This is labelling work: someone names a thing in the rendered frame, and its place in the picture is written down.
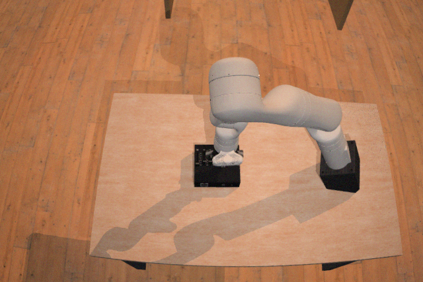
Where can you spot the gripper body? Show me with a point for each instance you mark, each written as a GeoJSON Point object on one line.
{"type": "Point", "coordinates": [214, 152]}

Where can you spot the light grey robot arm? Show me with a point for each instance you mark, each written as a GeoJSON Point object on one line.
{"type": "Point", "coordinates": [235, 100]}

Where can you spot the black lighting desk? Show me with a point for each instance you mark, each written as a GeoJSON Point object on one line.
{"type": "Point", "coordinates": [206, 175]}

